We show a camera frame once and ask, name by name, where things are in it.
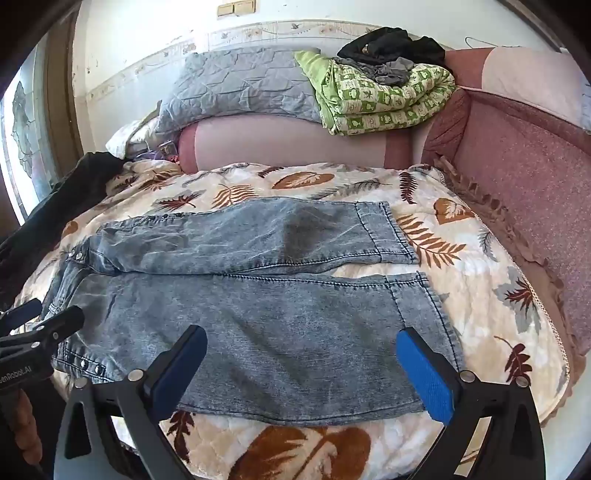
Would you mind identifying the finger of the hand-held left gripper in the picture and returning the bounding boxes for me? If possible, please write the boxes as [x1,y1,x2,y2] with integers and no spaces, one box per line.
[0,298,43,329]
[0,305,85,354]

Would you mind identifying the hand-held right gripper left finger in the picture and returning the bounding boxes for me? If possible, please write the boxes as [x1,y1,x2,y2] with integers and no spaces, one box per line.
[53,324,208,480]

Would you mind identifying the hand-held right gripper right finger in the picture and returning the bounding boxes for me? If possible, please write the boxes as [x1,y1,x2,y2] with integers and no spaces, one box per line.
[396,327,548,480]

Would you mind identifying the grey washed denim pants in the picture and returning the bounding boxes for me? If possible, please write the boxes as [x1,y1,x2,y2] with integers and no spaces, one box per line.
[41,196,465,426]

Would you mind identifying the person's left hand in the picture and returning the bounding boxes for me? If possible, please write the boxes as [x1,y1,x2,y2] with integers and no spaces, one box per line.
[0,390,43,467]

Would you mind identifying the cream leaf print blanket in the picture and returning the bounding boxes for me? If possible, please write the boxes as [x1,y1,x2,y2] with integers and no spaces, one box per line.
[9,161,573,480]

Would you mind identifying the black jacket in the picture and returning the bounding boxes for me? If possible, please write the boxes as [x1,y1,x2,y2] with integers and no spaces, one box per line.
[0,151,123,310]

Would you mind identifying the patterned glass door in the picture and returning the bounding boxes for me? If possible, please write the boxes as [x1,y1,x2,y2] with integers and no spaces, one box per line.
[0,41,61,222]

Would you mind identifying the white crumpled cloth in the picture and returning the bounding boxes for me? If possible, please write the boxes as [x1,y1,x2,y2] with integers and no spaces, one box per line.
[105,119,160,160]

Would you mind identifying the pink backrest cushion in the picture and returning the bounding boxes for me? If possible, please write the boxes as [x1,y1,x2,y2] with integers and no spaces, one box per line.
[178,115,432,174]

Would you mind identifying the green patterned quilt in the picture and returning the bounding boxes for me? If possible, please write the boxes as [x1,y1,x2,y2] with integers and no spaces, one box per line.
[294,50,457,136]

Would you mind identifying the grey quilted pillow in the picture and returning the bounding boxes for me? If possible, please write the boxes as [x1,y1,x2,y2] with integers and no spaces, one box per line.
[154,46,324,139]

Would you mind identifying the grey cloth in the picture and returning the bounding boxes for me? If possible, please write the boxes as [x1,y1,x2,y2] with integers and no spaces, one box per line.
[355,58,416,86]

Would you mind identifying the pink and white quilt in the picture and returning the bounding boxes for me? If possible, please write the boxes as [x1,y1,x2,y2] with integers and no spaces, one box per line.
[443,46,591,132]

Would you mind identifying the black clothes pile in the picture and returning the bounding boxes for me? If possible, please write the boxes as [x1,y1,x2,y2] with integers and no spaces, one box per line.
[337,27,446,70]

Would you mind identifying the brown wooden door frame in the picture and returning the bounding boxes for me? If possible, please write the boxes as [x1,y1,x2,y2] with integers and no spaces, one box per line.
[44,9,98,185]

